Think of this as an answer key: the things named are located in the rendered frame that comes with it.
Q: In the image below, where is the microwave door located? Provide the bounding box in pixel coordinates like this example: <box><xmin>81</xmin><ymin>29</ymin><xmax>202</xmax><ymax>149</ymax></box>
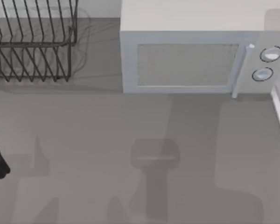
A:
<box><xmin>120</xmin><ymin>31</ymin><xmax>250</xmax><ymax>95</ymax></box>

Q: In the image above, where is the pale microwave oven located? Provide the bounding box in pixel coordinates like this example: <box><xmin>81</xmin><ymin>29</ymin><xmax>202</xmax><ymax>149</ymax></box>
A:
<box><xmin>119</xmin><ymin>0</ymin><xmax>280</xmax><ymax>98</ymax></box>

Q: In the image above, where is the small microwave knob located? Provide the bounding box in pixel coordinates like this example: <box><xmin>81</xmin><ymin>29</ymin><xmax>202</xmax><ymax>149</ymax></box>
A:
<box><xmin>251</xmin><ymin>67</ymin><xmax>274</xmax><ymax>82</ymax></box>

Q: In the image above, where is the large microwave knob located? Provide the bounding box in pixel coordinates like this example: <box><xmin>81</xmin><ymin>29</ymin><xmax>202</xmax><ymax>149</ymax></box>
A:
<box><xmin>259</xmin><ymin>45</ymin><xmax>280</xmax><ymax>63</ymax></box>

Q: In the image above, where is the microwave door handle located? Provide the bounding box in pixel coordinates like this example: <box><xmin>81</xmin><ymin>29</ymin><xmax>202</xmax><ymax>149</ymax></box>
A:
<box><xmin>231</xmin><ymin>43</ymin><xmax>256</xmax><ymax>99</ymax></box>

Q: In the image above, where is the black wire dish rack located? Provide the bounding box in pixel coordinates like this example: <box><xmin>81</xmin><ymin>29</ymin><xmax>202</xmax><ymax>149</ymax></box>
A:
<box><xmin>0</xmin><ymin>0</ymin><xmax>79</xmax><ymax>83</ymax></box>

